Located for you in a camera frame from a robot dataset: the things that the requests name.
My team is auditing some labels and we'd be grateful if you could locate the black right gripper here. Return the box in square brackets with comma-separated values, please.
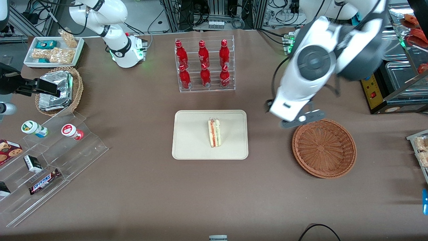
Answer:
[0, 63, 62, 98]

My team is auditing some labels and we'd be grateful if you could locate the triangular sandwich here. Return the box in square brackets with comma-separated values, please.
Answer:
[208, 117, 222, 148]

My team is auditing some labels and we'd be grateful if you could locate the white rectangular snack tray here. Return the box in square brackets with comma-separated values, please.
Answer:
[23, 36, 85, 69]

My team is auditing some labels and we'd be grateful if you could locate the light tan wicker basket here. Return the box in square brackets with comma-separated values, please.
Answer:
[35, 66, 84, 117]

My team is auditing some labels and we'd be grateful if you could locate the brown wicker basket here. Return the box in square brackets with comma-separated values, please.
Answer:
[292, 118, 357, 179]

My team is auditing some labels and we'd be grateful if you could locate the beige plastic tray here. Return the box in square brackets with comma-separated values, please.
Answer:
[172, 110, 249, 160]

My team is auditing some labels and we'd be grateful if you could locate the metal snack tray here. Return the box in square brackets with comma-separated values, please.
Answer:
[406, 130, 428, 184]

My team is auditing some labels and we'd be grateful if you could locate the silver foil wrapped package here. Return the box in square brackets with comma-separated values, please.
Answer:
[38, 71, 74, 112]

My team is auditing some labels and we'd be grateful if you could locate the small peanut brittle pack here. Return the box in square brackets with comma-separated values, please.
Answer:
[31, 49, 51, 60]

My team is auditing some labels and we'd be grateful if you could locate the green lid yogurt cup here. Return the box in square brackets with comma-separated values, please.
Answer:
[21, 120, 49, 138]

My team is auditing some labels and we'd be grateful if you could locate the large peanut brittle pack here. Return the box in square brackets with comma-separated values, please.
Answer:
[49, 47, 76, 65]

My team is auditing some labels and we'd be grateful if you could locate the teal snack box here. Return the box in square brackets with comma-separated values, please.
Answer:
[35, 40, 58, 50]

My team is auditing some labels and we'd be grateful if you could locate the red cola bottle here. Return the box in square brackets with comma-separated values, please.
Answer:
[200, 63, 212, 88]
[175, 40, 189, 69]
[179, 65, 192, 90]
[219, 65, 231, 89]
[219, 39, 231, 67]
[198, 40, 210, 69]

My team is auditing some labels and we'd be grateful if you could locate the red lid yogurt cup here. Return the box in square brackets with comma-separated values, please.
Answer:
[61, 124, 85, 141]

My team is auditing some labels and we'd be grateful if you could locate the clear acrylic bottle rack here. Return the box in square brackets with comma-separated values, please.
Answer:
[174, 35, 236, 93]

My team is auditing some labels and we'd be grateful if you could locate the clear bag of puffed snacks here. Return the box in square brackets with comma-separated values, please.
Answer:
[59, 28, 78, 49]

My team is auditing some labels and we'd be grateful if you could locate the red chocolate cookie box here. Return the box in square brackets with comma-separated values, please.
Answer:
[0, 139, 24, 166]

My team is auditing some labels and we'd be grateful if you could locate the clear acrylic stepped display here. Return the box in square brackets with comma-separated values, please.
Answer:
[0, 110, 110, 228]

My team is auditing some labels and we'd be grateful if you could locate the Snickers chocolate bar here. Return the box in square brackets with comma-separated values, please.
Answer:
[28, 168, 62, 196]

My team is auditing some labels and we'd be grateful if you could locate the black appliance with yellow panel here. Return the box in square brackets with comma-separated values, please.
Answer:
[360, 7, 428, 115]

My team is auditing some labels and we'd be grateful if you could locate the aluminium equipment rack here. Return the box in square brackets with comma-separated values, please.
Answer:
[160, 0, 268, 32]

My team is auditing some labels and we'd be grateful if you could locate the orange red food model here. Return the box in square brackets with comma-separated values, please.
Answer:
[400, 13, 428, 47]

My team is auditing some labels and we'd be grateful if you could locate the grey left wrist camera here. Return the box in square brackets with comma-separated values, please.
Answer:
[280, 109, 326, 130]

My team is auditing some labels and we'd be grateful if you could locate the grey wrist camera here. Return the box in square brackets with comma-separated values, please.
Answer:
[280, 109, 326, 130]
[0, 102, 18, 116]

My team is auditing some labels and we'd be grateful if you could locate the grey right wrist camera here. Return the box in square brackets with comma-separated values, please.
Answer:
[0, 102, 18, 116]

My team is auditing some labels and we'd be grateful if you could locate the black floor cable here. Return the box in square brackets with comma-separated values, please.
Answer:
[298, 224, 342, 241]

